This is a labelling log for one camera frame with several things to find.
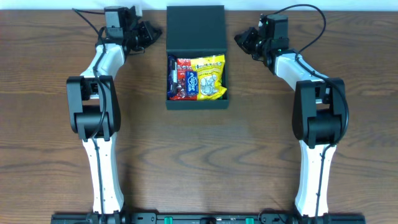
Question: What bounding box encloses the red Hacks candy bag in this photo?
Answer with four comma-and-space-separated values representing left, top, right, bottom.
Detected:
169, 58, 197, 101

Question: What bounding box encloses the dark green box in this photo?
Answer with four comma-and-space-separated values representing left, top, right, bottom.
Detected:
165, 5, 229, 110

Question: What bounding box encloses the dark blue snack bar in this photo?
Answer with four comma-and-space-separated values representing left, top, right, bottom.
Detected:
167, 55, 178, 98

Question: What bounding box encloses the yellow Hacks candy bag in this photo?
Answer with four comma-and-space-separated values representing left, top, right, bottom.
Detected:
190, 54, 227, 101

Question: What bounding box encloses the blue Eclipse mint pack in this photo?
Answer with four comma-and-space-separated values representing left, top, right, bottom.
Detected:
185, 71, 198, 96

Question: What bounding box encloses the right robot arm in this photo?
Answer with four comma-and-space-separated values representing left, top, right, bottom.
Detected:
234, 14, 349, 222

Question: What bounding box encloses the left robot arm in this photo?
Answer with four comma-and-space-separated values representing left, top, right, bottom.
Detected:
66, 6, 162, 223

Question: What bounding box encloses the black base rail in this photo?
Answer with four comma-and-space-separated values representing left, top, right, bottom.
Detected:
50, 212, 366, 224

